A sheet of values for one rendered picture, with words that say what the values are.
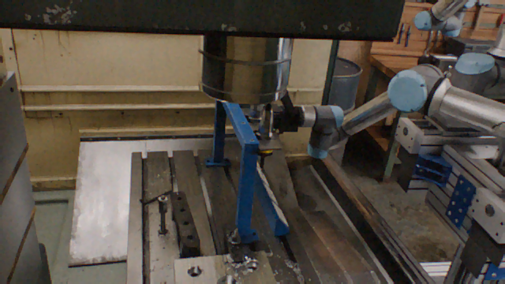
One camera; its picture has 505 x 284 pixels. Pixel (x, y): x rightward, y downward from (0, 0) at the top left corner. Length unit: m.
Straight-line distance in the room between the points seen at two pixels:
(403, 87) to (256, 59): 0.66
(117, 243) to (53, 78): 0.69
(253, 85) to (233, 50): 0.06
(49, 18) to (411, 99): 0.93
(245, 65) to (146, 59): 1.14
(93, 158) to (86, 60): 0.40
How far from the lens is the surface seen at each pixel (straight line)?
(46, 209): 1.98
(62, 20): 0.56
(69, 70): 1.78
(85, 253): 1.62
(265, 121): 1.10
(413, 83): 1.20
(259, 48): 0.63
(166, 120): 1.84
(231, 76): 0.64
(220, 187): 1.46
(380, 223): 1.61
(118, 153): 1.84
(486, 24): 4.14
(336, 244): 1.57
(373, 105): 1.45
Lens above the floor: 1.71
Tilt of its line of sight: 26 degrees down
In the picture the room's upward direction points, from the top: 6 degrees clockwise
